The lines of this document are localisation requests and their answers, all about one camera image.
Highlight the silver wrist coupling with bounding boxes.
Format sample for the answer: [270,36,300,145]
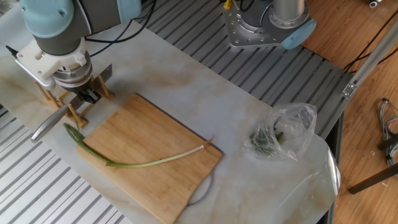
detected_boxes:
[51,52,94,91]

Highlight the clear plastic bag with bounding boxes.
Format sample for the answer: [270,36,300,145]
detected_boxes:
[242,102,318,162]

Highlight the black gripper cable bundle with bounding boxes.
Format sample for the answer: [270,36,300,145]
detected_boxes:
[85,0,158,58]

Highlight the green garlic stalk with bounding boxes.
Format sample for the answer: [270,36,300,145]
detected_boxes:
[63,123,215,169]

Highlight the chopped green garlic leaves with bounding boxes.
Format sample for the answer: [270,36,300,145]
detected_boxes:
[248,129,285,155]

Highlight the black floor cables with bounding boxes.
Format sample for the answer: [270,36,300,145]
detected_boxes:
[343,9,398,74]

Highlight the silver wrist camera bar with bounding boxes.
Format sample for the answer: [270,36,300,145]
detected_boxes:
[14,57,57,91]

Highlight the black metal bar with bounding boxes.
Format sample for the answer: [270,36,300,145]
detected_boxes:
[347,163,398,195]
[377,135,398,152]

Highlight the steel cleaver knife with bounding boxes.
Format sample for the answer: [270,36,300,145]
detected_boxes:
[30,63,113,144]

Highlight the wooden peg dish rack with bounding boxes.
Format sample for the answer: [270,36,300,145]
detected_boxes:
[33,76,115,129]

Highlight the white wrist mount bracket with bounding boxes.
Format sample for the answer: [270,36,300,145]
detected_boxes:
[15,39,91,80]

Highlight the wooden cutting board metal handle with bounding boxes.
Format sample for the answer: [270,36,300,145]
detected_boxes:
[75,94,223,224]

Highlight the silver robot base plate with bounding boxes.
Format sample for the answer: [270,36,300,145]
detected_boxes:
[222,0,299,49]

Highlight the grey coloured cable bundle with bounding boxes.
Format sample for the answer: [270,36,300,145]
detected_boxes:
[378,98,398,167]

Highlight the aluminium frame post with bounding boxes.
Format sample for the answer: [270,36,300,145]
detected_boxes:
[340,19,398,100]

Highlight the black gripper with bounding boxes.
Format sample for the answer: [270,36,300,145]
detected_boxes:
[62,78,102,105]

